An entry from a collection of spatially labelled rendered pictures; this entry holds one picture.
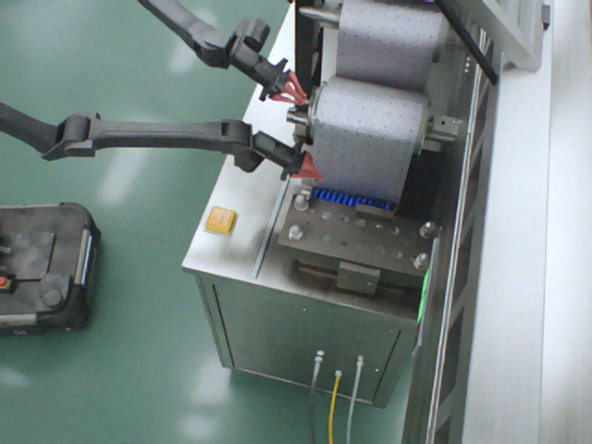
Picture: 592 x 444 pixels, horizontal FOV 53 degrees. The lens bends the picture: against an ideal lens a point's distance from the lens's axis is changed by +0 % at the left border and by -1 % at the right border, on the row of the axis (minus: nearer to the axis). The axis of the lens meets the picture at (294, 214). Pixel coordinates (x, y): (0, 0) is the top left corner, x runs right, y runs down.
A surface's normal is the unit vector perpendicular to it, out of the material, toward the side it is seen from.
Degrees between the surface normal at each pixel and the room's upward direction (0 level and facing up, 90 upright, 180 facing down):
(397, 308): 0
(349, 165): 90
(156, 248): 0
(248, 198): 0
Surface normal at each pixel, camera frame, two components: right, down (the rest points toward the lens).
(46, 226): 0.00, -0.55
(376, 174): -0.25, 0.81
